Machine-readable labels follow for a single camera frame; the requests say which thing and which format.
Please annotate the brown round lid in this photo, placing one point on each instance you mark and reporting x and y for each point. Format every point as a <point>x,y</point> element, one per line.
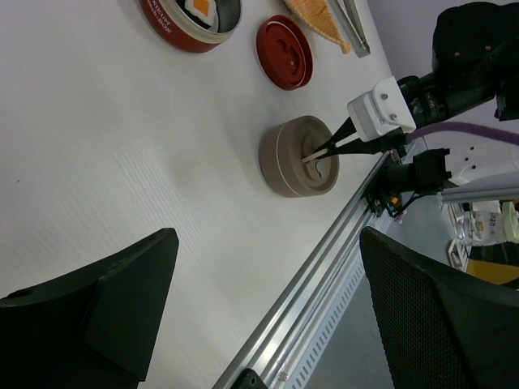
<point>293,175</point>

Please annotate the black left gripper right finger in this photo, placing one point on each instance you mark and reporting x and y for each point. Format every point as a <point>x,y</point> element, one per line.
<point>440,327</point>

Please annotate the metal tongs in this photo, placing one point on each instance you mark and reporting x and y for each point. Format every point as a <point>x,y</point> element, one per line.
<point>348,18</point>

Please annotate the red band metal container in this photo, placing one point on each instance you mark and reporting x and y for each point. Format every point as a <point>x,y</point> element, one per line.
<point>171,23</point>

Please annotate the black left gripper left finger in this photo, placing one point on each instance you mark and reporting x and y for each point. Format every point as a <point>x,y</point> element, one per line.
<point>95,327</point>

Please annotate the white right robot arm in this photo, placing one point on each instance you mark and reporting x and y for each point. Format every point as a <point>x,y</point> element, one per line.
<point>474,60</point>

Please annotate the beige band metal container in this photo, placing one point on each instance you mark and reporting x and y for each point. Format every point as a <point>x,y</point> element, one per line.
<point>269,165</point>

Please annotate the woven bamboo boat tray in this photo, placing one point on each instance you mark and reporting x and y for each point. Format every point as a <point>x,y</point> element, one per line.
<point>317,15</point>

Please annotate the red round lid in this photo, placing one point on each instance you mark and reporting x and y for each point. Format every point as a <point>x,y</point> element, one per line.
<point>284,53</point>

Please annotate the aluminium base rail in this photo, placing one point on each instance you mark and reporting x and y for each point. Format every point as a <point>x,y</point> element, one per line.
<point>287,322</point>

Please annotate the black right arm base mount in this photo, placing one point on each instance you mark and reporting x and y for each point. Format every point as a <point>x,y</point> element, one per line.
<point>380,200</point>

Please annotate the slotted grey cable duct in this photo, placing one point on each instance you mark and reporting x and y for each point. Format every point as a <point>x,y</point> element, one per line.
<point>298,370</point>

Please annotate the sushi roll orange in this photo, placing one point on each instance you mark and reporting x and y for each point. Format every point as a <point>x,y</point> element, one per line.
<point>202,12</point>

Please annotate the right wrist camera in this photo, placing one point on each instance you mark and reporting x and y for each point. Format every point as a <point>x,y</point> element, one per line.
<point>381,110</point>

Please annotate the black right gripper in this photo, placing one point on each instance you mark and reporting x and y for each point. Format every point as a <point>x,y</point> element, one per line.
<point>394,141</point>

